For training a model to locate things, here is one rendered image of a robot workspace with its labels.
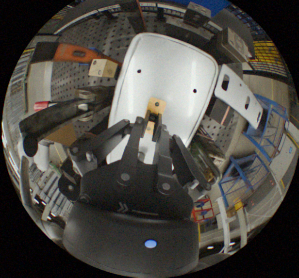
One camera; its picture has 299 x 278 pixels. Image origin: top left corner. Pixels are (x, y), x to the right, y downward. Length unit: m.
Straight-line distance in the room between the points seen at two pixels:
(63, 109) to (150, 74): 0.18
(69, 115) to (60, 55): 0.11
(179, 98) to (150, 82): 0.07
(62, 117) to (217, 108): 0.35
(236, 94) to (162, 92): 0.21
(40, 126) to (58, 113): 0.04
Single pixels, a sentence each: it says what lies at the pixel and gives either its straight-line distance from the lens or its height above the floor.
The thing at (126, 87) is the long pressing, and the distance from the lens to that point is 0.23.
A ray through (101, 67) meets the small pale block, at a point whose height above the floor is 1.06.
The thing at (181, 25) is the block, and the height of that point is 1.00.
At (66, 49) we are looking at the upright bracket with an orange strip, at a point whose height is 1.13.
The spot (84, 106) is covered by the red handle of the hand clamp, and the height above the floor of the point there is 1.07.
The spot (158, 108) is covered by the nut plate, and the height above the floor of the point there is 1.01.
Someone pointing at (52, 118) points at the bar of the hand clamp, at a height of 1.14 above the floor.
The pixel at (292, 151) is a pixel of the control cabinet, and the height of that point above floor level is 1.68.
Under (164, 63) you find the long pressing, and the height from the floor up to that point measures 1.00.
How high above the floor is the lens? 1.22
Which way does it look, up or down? 65 degrees down
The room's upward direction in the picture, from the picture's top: 171 degrees counter-clockwise
